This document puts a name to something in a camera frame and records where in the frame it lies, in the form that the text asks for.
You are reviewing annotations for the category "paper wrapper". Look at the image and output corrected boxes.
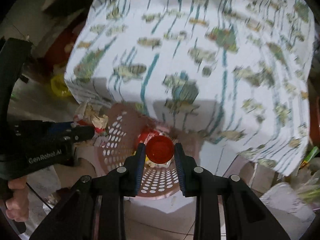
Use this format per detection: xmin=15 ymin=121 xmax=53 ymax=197
xmin=72 ymin=101 xmax=109 ymax=141

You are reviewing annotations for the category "orange plastic bottle cap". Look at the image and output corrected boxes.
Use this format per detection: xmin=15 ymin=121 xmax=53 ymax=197
xmin=145 ymin=135 xmax=174 ymax=164

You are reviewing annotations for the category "white red snack wrapper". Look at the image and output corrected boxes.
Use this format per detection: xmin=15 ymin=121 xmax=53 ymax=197
xmin=135 ymin=127 xmax=171 ymax=168

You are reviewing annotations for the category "pink perforated trash basket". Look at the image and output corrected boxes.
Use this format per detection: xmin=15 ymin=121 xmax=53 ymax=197
xmin=94 ymin=103 xmax=203 ymax=200

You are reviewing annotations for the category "person's left hand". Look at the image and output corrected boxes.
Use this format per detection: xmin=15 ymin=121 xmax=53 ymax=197
xmin=5 ymin=176 xmax=29 ymax=222

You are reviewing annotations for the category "yellow plastic lid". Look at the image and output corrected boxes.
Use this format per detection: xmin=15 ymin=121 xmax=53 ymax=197
xmin=50 ymin=74 xmax=72 ymax=98

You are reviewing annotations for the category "cat print tablecloth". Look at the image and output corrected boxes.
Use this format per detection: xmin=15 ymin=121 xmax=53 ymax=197
xmin=65 ymin=0 xmax=315 ymax=176

